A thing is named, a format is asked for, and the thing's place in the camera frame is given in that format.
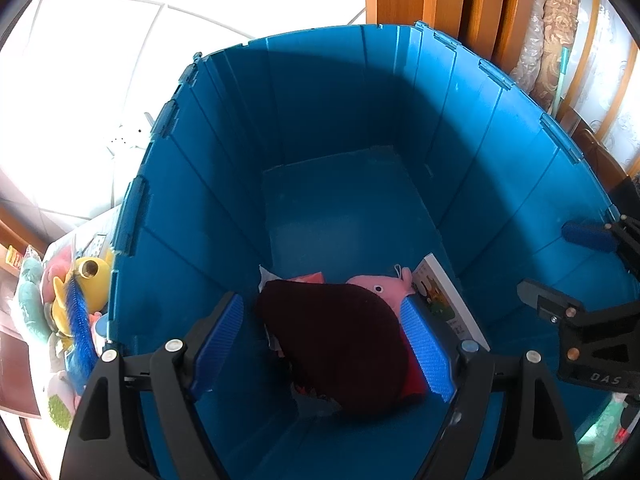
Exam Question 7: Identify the brown wooden cabinet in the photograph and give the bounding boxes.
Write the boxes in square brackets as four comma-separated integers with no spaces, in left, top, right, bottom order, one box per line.
[0,199,68,281]

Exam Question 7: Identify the blue plastic crate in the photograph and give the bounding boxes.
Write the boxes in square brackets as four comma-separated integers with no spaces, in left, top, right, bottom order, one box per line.
[107,20,631,480]

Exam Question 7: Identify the mint green garment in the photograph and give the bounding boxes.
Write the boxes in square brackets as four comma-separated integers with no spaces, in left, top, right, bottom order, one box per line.
[577,392,640,463]

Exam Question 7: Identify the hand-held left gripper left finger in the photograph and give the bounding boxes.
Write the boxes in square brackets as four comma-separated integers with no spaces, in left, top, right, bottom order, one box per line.
[60,291,246,480]

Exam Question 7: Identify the white picture book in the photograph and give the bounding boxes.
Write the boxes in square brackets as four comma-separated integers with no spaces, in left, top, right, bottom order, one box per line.
[411,254,492,353]

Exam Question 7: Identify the rolled patterned carpet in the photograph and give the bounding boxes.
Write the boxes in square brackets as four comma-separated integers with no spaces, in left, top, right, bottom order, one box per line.
[530,0,583,106]

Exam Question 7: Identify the dark maroon knit hat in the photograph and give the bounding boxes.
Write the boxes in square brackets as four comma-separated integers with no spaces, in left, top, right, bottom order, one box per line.
[256,280,417,417]

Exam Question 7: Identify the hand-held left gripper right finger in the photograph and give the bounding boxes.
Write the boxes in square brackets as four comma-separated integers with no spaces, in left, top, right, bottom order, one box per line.
[401,296,583,480]

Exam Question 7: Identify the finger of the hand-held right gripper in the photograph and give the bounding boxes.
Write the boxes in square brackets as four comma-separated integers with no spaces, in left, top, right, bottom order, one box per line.
[516,279,593,328]
[561,214,640,281]

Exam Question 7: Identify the frosted glass sliding door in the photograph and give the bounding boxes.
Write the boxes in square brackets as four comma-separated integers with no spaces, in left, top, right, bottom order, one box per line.
[565,0,640,176]

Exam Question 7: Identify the mint green plush toy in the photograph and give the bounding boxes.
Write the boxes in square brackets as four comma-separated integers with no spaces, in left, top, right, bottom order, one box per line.
[17,256,55,343]

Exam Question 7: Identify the red tissue paper pack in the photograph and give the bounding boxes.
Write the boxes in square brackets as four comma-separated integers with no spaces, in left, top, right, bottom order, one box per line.
[256,264,345,418]

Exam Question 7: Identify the yellow red box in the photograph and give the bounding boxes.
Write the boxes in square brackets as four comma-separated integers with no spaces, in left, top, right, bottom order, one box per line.
[4,244,26,275]

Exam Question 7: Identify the rolled bubble wrap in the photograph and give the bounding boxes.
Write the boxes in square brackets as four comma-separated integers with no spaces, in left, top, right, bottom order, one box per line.
[509,0,546,96]

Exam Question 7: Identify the small printed card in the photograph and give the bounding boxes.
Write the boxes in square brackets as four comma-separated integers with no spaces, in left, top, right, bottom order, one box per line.
[81,232,113,261]

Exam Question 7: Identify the yellow mouse plush toy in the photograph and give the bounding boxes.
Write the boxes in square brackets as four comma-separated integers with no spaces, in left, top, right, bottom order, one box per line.
[51,256,115,338]

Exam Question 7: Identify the pink pig plush red dress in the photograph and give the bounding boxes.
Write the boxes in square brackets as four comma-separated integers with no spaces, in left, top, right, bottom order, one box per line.
[345,261,432,400]

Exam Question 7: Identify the pale pink plush toy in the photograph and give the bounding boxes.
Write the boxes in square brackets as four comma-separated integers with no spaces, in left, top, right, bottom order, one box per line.
[41,252,77,306]

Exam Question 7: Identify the dark wooden chair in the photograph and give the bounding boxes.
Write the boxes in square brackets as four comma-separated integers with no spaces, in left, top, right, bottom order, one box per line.
[555,102,638,201]

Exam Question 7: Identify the teal handled mop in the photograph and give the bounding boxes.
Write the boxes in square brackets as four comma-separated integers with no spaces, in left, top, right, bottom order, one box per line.
[551,46,572,117]

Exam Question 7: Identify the white green winged plush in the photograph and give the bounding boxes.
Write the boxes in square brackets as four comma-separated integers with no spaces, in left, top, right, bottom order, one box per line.
[45,367,83,432]

